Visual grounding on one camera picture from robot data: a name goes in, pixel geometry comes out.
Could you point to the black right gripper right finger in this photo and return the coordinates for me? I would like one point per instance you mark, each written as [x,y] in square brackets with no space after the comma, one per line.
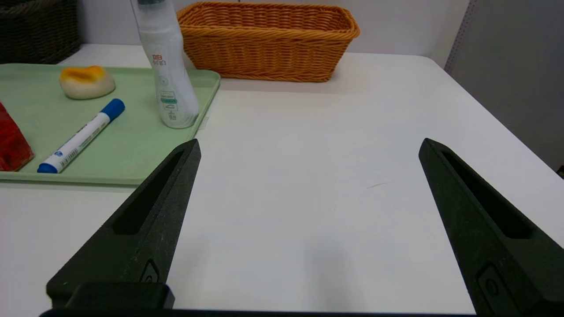
[480,246]

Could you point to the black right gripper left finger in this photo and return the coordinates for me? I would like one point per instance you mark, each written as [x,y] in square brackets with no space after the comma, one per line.
[145,229]

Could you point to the blue and white marker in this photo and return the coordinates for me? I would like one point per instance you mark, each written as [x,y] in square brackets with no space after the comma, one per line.
[81,136]

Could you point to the white bun with yellow top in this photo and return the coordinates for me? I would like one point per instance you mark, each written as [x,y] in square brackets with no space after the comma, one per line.
[87,83]

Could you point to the red drink carton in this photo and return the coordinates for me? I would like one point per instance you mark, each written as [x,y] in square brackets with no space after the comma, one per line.
[11,141]

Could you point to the orange wicker basket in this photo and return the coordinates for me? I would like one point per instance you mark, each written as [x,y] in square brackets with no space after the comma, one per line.
[264,48]

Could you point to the dark brown wicker basket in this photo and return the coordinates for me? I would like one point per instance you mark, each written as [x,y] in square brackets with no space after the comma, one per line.
[35,31]

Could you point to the light green plastic tray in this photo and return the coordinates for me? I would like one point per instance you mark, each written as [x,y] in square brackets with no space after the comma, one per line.
[132,141]

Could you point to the white plastic bottle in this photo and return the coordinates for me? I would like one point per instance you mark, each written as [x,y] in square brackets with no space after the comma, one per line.
[169,66]

